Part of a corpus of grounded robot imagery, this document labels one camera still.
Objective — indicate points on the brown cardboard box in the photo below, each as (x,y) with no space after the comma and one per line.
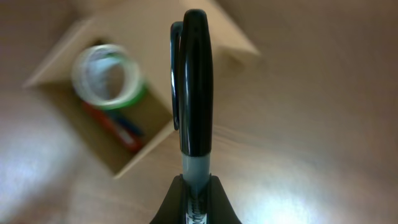
(142,30)

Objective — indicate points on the black white marker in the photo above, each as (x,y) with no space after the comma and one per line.
(191,69)

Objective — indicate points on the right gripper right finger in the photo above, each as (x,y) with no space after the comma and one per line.
(218,207)

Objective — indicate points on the blue pen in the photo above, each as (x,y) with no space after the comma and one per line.
(124,122)

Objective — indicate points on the orange utility knife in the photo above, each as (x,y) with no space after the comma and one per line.
(129,140)

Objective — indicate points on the white tape roll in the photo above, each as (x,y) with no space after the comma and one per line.
(90,71)

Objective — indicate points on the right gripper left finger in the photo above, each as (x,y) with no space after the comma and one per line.
(172,209)

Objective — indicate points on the green tape roll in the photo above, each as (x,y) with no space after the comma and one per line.
(136,96)

